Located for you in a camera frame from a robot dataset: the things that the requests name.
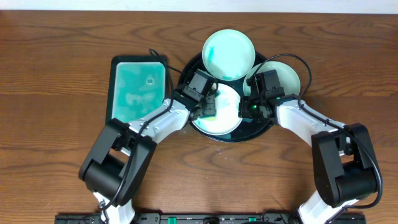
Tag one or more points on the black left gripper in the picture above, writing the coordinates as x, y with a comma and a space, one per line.
207, 108

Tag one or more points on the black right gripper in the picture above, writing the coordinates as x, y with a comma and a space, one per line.
249, 109

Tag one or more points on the green yellow sponge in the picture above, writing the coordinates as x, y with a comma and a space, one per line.
208, 117

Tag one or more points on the white plate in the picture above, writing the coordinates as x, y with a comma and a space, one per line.
226, 119

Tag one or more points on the mint plate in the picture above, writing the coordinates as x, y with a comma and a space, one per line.
288, 77
228, 54

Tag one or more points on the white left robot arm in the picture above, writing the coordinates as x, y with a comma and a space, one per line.
117, 162

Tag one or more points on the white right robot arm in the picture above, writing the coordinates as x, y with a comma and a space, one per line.
345, 168

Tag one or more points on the black round tray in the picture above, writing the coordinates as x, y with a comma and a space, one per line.
248, 129

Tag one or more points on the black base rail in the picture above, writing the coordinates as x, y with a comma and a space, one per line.
155, 218

